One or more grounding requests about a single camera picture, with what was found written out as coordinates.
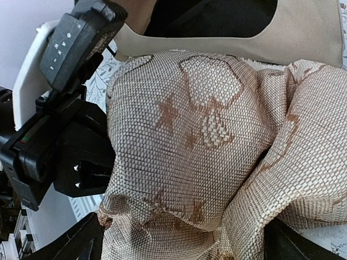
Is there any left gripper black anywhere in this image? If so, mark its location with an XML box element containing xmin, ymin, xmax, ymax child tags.
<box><xmin>1</xmin><ymin>86</ymin><xmax>115</xmax><ymax>211</ymax></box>

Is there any white and brown pillow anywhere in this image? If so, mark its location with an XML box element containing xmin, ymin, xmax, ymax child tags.
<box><xmin>98</xmin><ymin>50</ymin><xmax>346</xmax><ymax>259</ymax></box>

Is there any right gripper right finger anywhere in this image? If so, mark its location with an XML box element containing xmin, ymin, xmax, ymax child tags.
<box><xmin>264</xmin><ymin>218</ymin><xmax>342</xmax><ymax>260</ymax></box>

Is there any floral table mat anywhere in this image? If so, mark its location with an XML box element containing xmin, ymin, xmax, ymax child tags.
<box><xmin>86</xmin><ymin>40</ymin><xmax>120</xmax><ymax>112</ymax></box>

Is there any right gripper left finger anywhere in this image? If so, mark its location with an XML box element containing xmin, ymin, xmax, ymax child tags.
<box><xmin>25</xmin><ymin>212</ymin><xmax>104</xmax><ymax>260</ymax></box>

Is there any beige fabric pet tent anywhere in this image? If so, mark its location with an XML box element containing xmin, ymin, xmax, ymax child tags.
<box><xmin>115</xmin><ymin>1</ymin><xmax>344</xmax><ymax>67</ymax></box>

